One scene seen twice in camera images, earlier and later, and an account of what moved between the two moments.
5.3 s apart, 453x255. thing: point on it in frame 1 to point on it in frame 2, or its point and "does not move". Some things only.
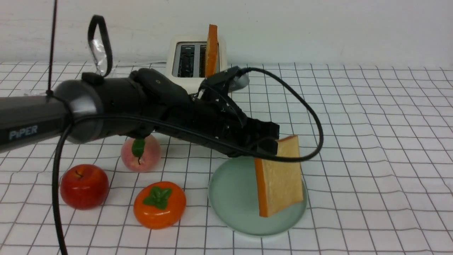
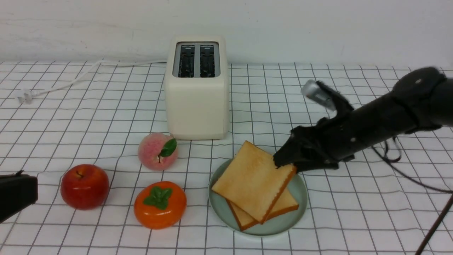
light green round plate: [233, 196] does not move
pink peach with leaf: [141, 155] to [158, 151]
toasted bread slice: [212, 62] to [252, 182]
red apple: [84, 186] does not move
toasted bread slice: [279, 182] to [286, 202]
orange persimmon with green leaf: [158, 205] does not move
